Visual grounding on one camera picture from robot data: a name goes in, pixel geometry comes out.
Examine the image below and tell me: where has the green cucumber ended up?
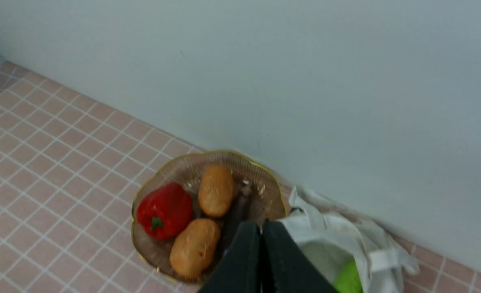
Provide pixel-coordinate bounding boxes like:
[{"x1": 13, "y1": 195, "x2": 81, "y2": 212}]
[{"x1": 333, "y1": 258, "x2": 363, "y2": 293}]

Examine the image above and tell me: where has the brown potato from bag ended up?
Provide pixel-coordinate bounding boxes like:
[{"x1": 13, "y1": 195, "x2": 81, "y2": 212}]
[{"x1": 198, "y1": 164, "x2": 235, "y2": 218}]

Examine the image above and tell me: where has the white cloth tote bag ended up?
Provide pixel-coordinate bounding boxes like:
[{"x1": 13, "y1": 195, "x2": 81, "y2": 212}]
[{"x1": 281, "y1": 186, "x2": 420, "y2": 293}]

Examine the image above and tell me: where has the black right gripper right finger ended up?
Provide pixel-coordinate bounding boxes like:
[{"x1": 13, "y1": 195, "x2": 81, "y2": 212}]
[{"x1": 262, "y1": 221, "x2": 337, "y2": 293}]

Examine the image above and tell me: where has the gold-rimmed glass plate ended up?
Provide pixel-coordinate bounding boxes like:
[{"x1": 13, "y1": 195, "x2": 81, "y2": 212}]
[{"x1": 130, "y1": 150, "x2": 290, "y2": 285}]

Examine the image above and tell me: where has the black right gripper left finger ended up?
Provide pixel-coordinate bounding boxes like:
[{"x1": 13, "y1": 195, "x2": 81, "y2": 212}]
[{"x1": 199, "y1": 221, "x2": 261, "y2": 293}]

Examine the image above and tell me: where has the brown potato on plate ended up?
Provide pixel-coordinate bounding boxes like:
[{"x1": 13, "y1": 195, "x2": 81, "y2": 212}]
[{"x1": 169, "y1": 218, "x2": 221, "y2": 279}]

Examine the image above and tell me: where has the red bell pepper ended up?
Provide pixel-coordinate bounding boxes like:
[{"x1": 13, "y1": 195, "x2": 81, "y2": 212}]
[{"x1": 136, "y1": 182, "x2": 193, "y2": 241}]

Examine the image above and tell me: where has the dark purple eggplant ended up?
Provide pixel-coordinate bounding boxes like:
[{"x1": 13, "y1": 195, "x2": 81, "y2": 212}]
[{"x1": 217, "y1": 182, "x2": 253, "y2": 257}]

